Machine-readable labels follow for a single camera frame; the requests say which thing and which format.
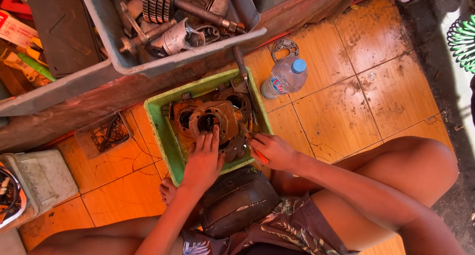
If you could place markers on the dark flat plastic panel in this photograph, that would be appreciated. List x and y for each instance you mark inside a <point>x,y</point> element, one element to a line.
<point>63,24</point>

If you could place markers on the person's right fingers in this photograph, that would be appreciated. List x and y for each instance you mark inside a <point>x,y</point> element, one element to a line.
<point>259,141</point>

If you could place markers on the person's right leg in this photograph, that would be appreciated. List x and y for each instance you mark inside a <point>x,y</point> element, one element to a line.
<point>400,166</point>

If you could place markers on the silver engine piston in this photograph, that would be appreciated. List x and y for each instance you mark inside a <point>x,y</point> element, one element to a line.
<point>176,37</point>

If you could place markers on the person's left hand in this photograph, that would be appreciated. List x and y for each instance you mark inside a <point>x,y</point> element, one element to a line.
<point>202,162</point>

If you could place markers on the rusty engine cover part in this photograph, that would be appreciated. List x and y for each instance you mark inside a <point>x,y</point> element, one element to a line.
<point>182,114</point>

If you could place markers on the flat metal gasket plate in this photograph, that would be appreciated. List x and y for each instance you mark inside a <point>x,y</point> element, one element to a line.
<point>285,47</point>

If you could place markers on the white plastic jerrycan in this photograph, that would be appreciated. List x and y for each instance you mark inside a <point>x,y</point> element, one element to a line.
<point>40,180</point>

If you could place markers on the grey plastic bin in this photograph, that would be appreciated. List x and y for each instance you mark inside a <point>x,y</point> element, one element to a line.
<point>55,93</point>

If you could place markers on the person's leg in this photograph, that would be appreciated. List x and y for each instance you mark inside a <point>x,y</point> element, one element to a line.
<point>92,240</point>
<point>400,166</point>

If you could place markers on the rusty brown workbench ledge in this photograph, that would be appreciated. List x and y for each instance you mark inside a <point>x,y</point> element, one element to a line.
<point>74,110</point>

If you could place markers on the clear plastic water bottle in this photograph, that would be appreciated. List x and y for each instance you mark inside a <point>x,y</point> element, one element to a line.
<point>284,78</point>

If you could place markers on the person's left foot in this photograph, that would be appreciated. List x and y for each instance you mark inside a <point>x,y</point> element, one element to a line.
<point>167,191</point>

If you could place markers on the grey plastic crate of parts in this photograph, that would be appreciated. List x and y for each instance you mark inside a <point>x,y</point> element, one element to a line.
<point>122,58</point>

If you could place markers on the person's left leg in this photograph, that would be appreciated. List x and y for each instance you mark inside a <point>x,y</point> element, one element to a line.
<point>92,240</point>

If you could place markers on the person's right hand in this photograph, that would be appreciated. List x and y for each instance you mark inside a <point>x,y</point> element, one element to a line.
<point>274,153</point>

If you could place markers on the dark round engine casing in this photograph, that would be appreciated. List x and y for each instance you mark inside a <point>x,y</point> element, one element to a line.
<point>237,101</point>

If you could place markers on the steel gear cluster shaft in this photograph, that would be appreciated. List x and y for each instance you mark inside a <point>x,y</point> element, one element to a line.
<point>163,4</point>

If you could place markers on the green plastic tray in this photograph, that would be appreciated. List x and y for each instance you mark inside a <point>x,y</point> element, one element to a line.
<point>163,136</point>

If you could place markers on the person's floral shorts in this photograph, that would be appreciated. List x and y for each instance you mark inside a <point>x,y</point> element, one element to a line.
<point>289,229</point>

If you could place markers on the rusty engine cylinder block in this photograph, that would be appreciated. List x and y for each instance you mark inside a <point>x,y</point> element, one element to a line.
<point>215,117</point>

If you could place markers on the heap of colourful tools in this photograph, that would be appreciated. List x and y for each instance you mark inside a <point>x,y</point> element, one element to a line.
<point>22,50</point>

